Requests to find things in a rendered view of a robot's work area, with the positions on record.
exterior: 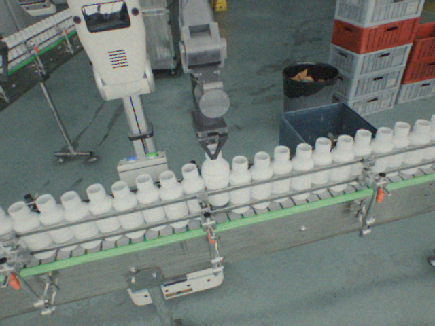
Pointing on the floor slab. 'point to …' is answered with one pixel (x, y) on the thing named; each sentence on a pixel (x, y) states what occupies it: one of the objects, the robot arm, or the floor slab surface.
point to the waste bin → (312, 94)
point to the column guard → (219, 5)
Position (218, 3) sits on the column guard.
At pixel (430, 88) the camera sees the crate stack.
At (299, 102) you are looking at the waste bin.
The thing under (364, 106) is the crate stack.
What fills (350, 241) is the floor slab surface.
